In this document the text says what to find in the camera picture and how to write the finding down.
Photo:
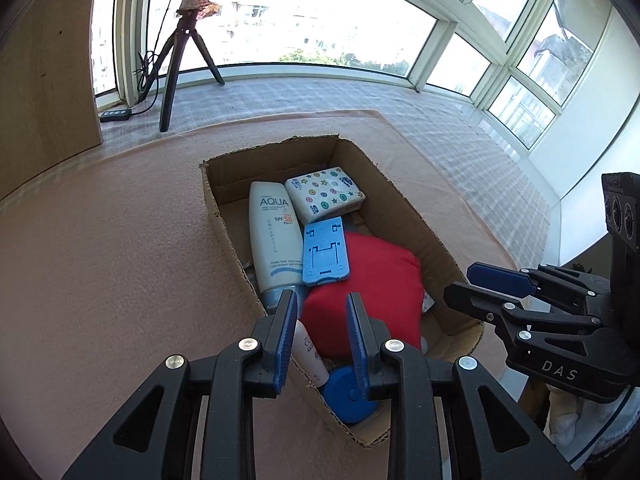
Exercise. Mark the patterned tissue pack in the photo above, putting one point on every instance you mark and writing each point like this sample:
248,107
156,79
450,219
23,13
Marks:
325,192

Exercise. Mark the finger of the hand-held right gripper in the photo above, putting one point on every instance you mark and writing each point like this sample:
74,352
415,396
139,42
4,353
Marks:
495,277
470,297

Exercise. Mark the white sunscreen bottle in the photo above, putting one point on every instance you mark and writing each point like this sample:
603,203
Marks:
272,240

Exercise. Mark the large wooden board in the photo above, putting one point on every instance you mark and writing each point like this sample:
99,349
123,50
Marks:
45,85

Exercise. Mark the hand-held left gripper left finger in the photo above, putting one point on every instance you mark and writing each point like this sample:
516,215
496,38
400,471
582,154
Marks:
285,340

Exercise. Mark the black power strip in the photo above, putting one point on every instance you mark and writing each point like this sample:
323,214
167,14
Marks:
115,115

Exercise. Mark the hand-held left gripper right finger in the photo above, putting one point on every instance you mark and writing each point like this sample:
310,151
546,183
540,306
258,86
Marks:
357,345

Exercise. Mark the checked cloth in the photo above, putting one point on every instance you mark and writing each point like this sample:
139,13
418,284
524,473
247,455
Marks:
425,125

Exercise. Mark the blue round case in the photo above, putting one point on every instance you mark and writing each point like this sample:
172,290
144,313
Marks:
345,400

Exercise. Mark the blue phone stand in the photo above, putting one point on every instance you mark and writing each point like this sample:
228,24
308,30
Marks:
325,250

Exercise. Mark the red fabric pouch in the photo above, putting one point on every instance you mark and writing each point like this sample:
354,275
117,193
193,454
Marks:
380,280

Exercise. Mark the pink tube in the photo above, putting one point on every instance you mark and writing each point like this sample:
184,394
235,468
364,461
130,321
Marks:
310,355

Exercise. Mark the white window frame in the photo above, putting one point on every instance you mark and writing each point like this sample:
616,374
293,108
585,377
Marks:
470,25

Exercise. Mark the black tripod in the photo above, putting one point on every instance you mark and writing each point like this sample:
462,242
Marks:
170,95

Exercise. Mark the cardboard box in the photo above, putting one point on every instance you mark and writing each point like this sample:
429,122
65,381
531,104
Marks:
390,195

